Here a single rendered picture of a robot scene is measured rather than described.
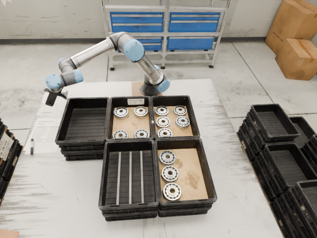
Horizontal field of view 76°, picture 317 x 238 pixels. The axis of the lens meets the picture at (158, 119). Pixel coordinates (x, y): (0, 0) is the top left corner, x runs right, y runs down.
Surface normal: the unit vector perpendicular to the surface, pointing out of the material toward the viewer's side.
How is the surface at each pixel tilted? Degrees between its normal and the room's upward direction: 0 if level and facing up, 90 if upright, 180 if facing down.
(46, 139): 0
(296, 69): 90
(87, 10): 90
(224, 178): 0
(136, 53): 82
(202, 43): 90
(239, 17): 90
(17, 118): 0
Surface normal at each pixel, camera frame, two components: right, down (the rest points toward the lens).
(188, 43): 0.11, 0.75
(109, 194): 0.05, -0.66
